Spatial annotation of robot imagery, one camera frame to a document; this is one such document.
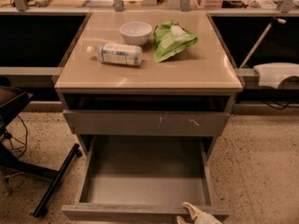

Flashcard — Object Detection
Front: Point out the grey drawer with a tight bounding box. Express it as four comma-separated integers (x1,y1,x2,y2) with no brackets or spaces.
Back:
64,110,230,136
62,135,229,222

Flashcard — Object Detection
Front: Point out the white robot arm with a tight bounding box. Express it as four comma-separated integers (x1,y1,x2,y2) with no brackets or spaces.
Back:
177,202,223,224

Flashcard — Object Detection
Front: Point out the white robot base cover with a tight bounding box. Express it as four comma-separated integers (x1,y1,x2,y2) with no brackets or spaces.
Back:
253,63,299,89

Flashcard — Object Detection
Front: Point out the grey drawer cabinet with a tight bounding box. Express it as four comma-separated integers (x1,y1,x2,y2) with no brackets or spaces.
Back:
55,10,242,153

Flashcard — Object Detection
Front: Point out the grey top drawer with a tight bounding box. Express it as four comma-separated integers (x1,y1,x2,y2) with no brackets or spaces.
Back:
64,110,230,136

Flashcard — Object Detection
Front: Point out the green chip bag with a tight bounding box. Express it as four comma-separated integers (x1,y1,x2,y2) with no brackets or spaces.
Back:
153,21,197,63

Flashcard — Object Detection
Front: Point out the clear plastic water bottle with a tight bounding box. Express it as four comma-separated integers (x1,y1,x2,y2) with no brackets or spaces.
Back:
86,43,143,66

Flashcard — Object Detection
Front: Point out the white bowl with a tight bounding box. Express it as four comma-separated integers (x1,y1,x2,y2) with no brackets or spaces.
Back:
120,21,152,46

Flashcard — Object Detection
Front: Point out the black cart stand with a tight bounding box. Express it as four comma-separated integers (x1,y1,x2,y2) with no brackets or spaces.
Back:
0,85,83,217

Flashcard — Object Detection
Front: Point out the white stick with tip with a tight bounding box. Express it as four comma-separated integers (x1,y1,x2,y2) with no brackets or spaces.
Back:
239,17,287,68

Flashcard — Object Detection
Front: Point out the black floor cable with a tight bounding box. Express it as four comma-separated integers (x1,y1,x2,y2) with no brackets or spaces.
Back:
3,115,30,159

